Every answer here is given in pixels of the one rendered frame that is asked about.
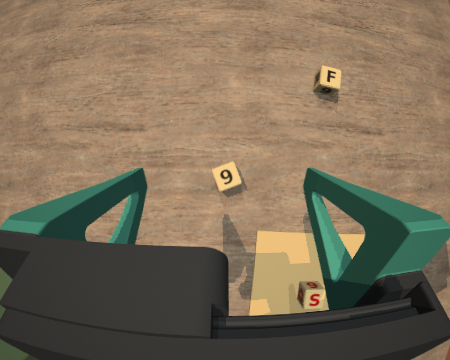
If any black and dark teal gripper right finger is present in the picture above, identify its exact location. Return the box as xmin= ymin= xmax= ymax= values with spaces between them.
xmin=303 ymin=167 xmax=450 ymax=310

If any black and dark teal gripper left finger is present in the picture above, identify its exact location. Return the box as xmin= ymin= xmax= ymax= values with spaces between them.
xmin=0 ymin=168 xmax=147 ymax=244

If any light orange mat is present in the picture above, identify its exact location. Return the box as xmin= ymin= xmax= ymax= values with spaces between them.
xmin=249 ymin=230 xmax=365 ymax=315

